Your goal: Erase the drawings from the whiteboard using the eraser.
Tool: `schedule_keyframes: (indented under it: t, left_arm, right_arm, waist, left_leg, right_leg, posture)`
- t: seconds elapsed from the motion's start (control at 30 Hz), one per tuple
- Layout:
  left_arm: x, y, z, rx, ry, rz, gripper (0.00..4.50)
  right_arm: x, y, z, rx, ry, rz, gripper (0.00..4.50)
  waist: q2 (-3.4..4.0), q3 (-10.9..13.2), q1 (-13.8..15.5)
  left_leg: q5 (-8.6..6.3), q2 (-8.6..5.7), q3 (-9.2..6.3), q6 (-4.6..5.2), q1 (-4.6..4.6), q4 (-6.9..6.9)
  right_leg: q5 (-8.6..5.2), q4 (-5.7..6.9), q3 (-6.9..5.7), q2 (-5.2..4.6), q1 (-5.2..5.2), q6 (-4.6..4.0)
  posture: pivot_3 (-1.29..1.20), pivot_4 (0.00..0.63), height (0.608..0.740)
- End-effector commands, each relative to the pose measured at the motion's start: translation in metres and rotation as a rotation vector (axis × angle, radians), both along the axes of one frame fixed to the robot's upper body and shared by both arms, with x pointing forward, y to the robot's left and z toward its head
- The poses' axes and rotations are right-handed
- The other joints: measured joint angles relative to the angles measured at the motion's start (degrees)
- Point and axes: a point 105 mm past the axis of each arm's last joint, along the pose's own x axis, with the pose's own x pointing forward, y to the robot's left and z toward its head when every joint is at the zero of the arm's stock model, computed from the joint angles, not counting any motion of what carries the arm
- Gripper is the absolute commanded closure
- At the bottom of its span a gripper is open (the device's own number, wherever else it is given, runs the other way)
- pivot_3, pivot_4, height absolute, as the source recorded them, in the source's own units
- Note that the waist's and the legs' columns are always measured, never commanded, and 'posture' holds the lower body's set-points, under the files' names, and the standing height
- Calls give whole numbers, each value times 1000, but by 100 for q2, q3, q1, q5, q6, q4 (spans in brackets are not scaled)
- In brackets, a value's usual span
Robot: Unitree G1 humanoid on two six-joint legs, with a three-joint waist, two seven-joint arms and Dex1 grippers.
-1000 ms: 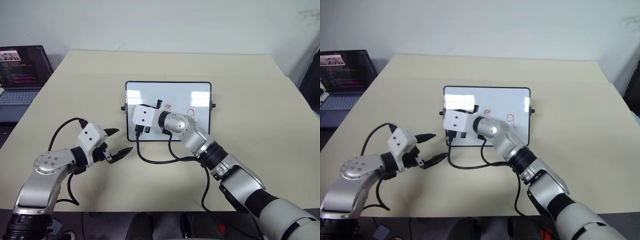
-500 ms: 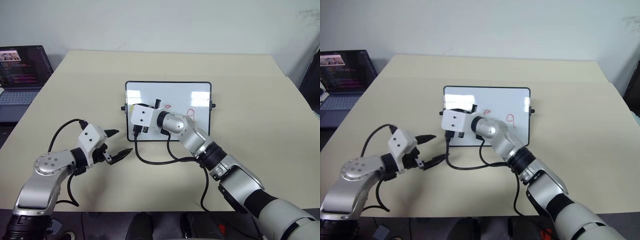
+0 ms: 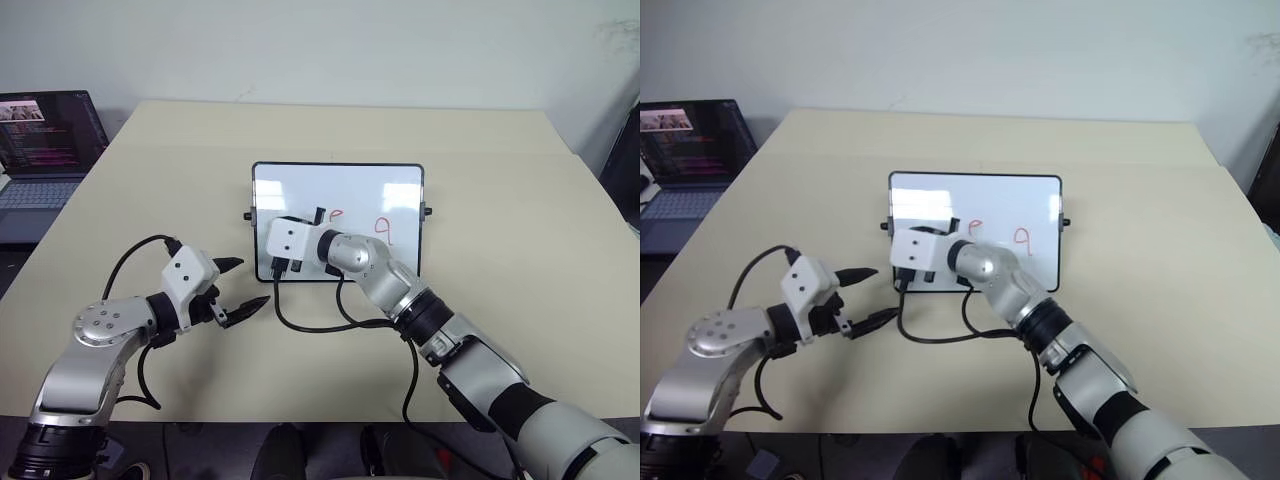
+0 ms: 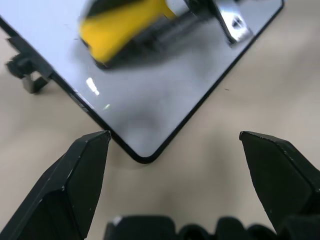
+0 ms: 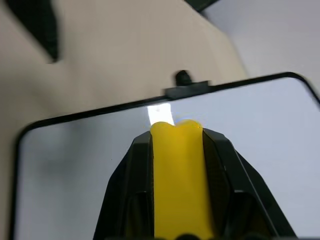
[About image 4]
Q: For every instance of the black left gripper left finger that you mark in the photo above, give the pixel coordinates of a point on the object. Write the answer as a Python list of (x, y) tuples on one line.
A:
[(67, 190)]

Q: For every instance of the black whiteboard stand bracket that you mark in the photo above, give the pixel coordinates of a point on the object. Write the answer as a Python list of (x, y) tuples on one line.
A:
[(26, 66)]

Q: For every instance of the yellow whiteboard eraser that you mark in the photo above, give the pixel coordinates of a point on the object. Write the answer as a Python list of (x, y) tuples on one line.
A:
[(115, 32)]

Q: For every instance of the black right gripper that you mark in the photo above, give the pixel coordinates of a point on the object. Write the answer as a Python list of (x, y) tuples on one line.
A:
[(172, 30)]

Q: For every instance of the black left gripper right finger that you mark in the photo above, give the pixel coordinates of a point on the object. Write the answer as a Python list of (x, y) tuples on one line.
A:
[(277, 175)]

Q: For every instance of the whiteboard with black frame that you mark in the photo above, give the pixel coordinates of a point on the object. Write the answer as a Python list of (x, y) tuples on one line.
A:
[(155, 105)]

